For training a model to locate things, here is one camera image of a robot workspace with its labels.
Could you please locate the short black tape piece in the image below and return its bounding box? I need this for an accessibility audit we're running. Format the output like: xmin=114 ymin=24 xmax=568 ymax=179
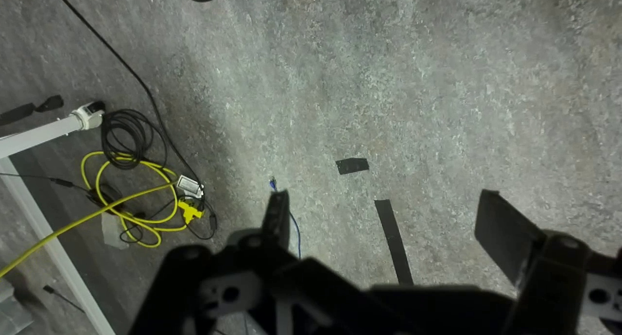
xmin=335 ymin=158 xmax=370 ymax=176

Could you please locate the yellow cable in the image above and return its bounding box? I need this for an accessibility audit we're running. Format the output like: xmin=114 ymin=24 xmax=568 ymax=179
xmin=0 ymin=151 xmax=206 ymax=280

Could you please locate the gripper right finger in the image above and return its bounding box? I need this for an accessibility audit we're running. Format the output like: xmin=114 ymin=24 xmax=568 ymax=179
xmin=475 ymin=189 xmax=622 ymax=335

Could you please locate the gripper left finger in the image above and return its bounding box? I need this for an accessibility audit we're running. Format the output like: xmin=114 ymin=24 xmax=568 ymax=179
xmin=129 ymin=189 xmax=389 ymax=335

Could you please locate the coil of black cable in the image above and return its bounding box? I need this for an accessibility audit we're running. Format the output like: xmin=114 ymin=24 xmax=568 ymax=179
xmin=101 ymin=109 xmax=169 ymax=171

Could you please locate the blue cable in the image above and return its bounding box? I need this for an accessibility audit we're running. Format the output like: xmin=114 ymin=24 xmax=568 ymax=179
xmin=269 ymin=178 xmax=302 ymax=261

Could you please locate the white metal frame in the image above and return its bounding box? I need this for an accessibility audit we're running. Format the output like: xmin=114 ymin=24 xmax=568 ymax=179
xmin=0 ymin=101 xmax=117 ymax=335

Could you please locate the thin black cable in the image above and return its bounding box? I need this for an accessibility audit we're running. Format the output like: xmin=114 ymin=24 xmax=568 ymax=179
xmin=0 ymin=172 xmax=94 ymax=195

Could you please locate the long black tape strip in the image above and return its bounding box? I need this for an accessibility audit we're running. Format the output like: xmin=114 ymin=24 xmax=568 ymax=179
xmin=374 ymin=199 xmax=415 ymax=286

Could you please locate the long black cable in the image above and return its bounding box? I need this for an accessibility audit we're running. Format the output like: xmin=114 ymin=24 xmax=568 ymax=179
xmin=48 ymin=0 xmax=218 ymax=241

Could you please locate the grey power adapter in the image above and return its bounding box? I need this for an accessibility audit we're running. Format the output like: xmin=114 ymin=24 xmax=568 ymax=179
xmin=175 ymin=175 xmax=205 ymax=199

